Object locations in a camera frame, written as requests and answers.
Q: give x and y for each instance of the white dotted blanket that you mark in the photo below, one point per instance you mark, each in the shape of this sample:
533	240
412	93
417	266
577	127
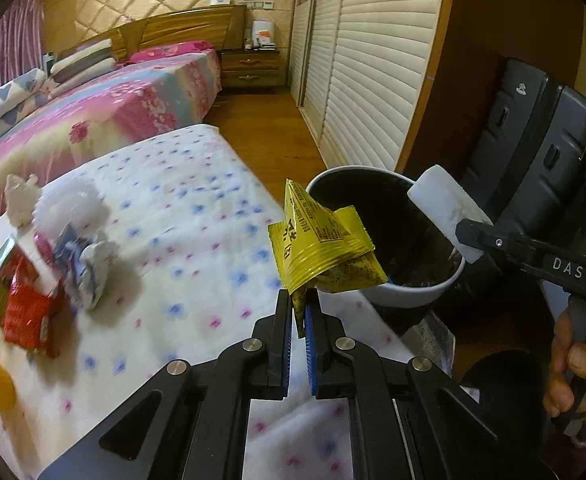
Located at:
183	210

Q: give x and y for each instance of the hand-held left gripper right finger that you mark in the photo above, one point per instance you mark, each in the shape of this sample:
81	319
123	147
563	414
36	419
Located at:
311	355

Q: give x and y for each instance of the white foam block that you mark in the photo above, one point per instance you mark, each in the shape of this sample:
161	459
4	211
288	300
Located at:
438	200

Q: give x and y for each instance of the pink pillow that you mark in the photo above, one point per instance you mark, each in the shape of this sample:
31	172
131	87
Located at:
173	50

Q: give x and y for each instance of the purple curtain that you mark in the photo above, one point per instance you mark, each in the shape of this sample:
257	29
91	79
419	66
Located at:
15	45

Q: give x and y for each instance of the stack of striped pillows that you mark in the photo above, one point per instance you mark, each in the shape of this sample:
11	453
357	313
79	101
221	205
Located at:
83	62

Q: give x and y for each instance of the yellow snack packet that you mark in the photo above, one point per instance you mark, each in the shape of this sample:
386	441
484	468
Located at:
313	245

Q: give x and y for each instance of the white tissue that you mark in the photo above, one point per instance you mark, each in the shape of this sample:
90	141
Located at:
20	202

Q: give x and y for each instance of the pink wrapper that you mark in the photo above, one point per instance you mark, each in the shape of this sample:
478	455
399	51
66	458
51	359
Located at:
45	247

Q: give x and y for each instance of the bed with floral sheet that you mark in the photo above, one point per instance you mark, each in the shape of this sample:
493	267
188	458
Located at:
123	105

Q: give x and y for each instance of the wooden headboard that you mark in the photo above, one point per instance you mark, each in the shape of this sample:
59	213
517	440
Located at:
183	27

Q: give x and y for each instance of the folded heart print quilt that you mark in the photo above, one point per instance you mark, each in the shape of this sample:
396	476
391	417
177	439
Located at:
8	102

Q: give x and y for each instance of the white louvre wardrobe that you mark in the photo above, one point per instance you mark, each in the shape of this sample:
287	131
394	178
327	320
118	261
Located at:
368	60

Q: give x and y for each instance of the wooden nightstand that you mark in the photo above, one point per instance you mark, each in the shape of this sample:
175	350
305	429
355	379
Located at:
249	70

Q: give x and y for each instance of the crumpled blue white wrapper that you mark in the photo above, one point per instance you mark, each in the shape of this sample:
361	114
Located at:
90	270

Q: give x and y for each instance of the person's right hand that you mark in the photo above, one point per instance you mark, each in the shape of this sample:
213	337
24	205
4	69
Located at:
585	357

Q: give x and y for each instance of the red snack packet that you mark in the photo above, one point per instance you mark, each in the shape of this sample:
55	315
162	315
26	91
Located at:
25	310

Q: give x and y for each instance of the dark grey suitcase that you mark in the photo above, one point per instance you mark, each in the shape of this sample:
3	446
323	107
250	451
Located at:
523	135

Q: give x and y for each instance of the wall switch panel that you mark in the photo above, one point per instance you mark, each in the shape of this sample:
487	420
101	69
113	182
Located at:
260	5

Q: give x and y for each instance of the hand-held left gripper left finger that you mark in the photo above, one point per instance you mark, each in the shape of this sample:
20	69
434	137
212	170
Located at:
285	345

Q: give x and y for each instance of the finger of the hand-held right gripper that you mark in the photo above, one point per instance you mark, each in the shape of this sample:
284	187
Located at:
498	246

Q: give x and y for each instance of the black bin liner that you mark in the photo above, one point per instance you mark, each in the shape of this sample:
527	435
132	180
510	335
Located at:
403	220

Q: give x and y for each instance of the white and orange box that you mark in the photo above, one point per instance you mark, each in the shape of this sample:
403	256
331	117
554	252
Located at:
263	34

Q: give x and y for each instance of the white waste bin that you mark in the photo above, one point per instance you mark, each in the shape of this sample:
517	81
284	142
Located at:
413	295

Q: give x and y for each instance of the white bubble wrap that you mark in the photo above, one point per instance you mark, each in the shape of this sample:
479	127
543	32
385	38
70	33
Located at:
70	207

